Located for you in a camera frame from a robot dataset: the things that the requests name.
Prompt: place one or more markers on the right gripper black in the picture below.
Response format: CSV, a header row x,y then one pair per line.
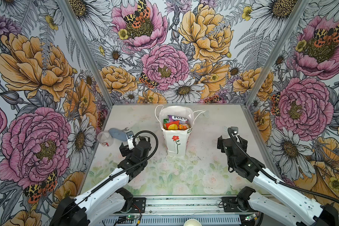
x,y
220,141

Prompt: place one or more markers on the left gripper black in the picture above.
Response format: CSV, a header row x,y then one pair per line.
x,y
125,150

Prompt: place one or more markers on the white paper bag red flower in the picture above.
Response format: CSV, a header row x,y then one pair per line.
x,y
176,141

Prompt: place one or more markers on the green Fox's candy bag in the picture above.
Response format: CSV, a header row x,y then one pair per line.
x,y
165,121

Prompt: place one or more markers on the red orange snack packet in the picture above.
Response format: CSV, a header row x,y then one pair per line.
x,y
172,126

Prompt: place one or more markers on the purple Fox's candy bag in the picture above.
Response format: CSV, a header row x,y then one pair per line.
x,y
173,118

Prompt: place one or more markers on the orange mango snack bag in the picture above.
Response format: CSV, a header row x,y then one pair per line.
x,y
183,127

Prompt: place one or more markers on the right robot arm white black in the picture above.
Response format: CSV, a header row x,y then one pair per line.
x,y
290,208

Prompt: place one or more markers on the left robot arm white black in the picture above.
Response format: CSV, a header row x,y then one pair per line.
x,y
109,195

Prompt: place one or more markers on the blue oval sponge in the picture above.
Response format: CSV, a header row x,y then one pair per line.
x,y
118,134

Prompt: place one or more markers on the clear plastic cup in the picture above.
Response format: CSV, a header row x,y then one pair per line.
x,y
105,139

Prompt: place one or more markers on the white paper cup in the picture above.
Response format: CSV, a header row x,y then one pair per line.
x,y
192,222

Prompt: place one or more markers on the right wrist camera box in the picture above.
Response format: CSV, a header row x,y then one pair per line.
x,y
234,132

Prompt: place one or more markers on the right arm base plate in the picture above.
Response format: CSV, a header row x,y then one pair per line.
x,y
234,204

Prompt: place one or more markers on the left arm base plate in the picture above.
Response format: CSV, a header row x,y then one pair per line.
x,y
134,205

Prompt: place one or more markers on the aluminium front rail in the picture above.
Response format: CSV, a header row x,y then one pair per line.
x,y
176,210

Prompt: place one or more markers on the right metal corner post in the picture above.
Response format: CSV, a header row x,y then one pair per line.
x,y
283,37

